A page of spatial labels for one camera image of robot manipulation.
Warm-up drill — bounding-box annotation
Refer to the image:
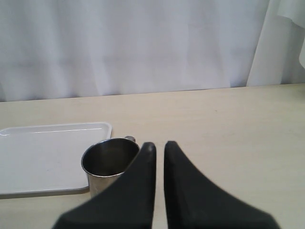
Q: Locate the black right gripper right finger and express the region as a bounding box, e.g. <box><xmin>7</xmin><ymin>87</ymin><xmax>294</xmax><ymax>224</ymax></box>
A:
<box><xmin>164</xmin><ymin>141</ymin><xmax>279</xmax><ymax>229</ymax></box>

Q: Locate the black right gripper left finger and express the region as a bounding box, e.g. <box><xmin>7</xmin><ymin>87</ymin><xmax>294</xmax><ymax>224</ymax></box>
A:
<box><xmin>53</xmin><ymin>142</ymin><xmax>156</xmax><ymax>229</ymax></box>

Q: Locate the steel mug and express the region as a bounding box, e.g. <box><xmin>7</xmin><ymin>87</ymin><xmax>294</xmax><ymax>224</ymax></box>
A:
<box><xmin>81</xmin><ymin>136</ymin><xmax>140</xmax><ymax>197</ymax></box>

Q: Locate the white plastic tray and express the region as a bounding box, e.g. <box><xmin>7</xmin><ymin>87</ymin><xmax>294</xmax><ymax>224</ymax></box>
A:
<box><xmin>0</xmin><ymin>122</ymin><xmax>112</xmax><ymax>199</ymax></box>

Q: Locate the white curtain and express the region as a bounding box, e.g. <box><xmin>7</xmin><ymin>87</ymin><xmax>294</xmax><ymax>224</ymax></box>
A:
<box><xmin>0</xmin><ymin>0</ymin><xmax>305</xmax><ymax>102</ymax></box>

